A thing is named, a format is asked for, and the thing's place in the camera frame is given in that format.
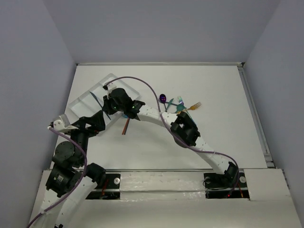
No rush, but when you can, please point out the white divided utensil tray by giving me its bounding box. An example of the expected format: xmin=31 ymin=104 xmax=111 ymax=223
xmin=65 ymin=74 xmax=141 ymax=137

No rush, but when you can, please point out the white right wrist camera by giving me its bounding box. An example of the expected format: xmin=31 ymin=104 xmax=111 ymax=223
xmin=103 ymin=83 xmax=117 ymax=96

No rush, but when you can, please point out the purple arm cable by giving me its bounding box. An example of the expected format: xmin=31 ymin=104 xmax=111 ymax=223
xmin=104 ymin=76 xmax=239 ymax=198
xmin=26 ymin=127 xmax=88 ymax=228

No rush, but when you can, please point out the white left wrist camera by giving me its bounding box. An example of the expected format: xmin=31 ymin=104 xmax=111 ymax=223
xmin=47 ymin=114 xmax=70 ymax=133

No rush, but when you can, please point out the purple metal spoon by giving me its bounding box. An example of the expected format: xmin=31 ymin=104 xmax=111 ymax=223
xmin=159 ymin=94 xmax=167 ymax=111

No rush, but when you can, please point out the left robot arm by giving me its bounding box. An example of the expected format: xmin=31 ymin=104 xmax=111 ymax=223
xmin=28 ymin=111 xmax=106 ymax=228

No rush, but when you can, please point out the gold metal fork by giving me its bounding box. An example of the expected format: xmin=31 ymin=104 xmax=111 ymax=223
xmin=185 ymin=102 xmax=201 ymax=111

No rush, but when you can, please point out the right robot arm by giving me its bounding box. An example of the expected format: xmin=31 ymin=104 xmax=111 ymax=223
xmin=103 ymin=85 xmax=239 ymax=186

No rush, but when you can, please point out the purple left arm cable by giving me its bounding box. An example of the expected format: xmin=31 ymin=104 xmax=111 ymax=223
xmin=26 ymin=127 xmax=88 ymax=228

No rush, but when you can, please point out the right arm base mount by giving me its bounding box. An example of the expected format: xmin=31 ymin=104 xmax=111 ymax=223
xmin=203 ymin=171 xmax=250 ymax=199

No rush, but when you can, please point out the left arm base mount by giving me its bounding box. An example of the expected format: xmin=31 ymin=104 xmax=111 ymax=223
xmin=86 ymin=172 xmax=121 ymax=200

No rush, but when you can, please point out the teal knife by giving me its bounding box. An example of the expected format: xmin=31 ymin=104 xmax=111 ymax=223
xmin=90 ymin=91 xmax=111 ymax=120

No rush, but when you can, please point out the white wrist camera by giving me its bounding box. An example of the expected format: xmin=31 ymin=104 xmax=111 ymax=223
xmin=47 ymin=114 xmax=70 ymax=133
xmin=103 ymin=83 xmax=117 ymax=96

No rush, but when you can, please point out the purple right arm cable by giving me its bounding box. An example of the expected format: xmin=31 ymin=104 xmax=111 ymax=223
xmin=104 ymin=76 xmax=239 ymax=198

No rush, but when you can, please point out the teal spoon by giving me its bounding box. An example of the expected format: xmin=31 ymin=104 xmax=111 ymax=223
xmin=171 ymin=103 xmax=186 ymax=114

